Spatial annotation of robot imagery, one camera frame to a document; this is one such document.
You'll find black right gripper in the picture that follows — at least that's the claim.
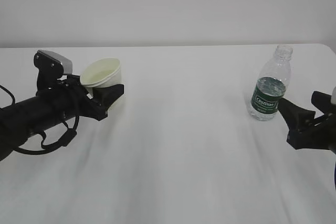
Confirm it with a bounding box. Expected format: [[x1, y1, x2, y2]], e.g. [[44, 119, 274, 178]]
[[278, 91, 335, 153]]

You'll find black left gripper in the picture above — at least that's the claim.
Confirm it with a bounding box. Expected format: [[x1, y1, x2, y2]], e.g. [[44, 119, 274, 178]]
[[36, 74, 124, 121]]

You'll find white paper cup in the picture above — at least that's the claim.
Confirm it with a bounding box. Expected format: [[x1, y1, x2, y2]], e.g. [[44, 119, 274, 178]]
[[80, 58, 122, 96]]

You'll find clear water bottle green label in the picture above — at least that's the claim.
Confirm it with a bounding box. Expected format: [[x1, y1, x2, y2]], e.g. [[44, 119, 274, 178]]
[[249, 45, 293, 121]]

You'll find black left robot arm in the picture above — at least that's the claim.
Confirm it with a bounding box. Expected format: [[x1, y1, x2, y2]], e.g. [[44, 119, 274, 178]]
[[1, 75, 124, 160]]

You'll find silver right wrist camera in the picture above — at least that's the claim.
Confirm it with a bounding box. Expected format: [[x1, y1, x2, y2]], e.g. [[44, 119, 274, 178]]
[[331, 87, 336, 105]]

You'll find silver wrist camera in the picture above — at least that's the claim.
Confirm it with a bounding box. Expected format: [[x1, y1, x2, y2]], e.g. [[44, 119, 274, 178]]
[[331, 87, 336, 105], [33, 49, 73, 88]]

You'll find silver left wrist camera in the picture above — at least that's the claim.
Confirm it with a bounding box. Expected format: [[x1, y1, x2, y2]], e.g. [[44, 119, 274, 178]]
[[33, 49, 73, 88]]

